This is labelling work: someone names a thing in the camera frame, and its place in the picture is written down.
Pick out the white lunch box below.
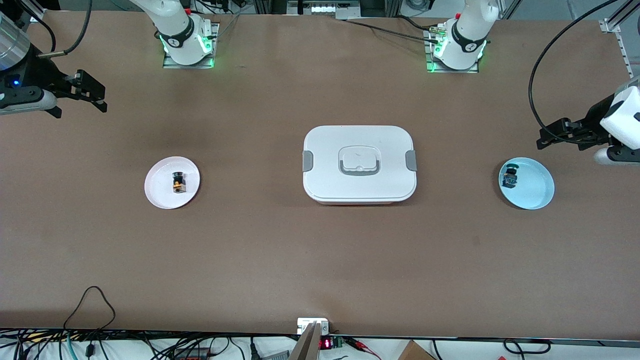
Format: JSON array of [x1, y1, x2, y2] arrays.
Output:
[[302, 125, 417, 206]]

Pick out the brown cardboard box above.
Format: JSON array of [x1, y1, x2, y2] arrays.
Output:
[[397, 340, 437, 360]]

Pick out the aluminium corner profile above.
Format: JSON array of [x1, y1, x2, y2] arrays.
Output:
[[15, 0, 47, 23]]

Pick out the light blue round plate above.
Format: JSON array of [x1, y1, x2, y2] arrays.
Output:
[[498, 157, 556, 211]]

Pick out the pink round plate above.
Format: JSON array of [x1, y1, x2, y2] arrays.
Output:
[[144, 156, 201, 210]]

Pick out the small white device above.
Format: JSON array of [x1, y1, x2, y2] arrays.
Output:
[[297, 318, 331, 335]]

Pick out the aluminium profile bar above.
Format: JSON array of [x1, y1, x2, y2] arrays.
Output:
[[289, 321, 323, 360]]

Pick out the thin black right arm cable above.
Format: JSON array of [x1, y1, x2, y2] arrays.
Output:
[[29, 19, 57, 52]]

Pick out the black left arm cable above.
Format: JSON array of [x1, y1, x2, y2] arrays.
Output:
[[528, 0, 622, 146]]

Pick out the perforated metal rail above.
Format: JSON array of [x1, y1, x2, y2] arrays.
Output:
[[618, 31, 638, 81]]

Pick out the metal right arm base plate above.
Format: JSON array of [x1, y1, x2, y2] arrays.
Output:
[[162, 22, 221, 70]]

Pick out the aluminium frame profile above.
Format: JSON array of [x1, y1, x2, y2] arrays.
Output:
[[599, 0, 640, 34]]

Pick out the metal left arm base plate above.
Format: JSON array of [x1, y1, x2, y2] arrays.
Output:
[[424, 25, 481, 74]]

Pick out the black looped cable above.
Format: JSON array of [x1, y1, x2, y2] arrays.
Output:
[[62, 286, 117, 332]]

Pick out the black cable on table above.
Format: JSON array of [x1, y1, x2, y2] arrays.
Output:
[[345, 17, 441, 43]]

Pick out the black oval cable loop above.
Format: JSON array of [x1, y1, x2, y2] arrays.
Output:
[[502, 338, 552, 355]]

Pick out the tangled black cable bundle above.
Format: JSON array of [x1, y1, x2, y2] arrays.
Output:
[[0, 327, 301, 360]]

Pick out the red black clip wires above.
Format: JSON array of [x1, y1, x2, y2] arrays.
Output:
[[345, 337, 383, 360]]

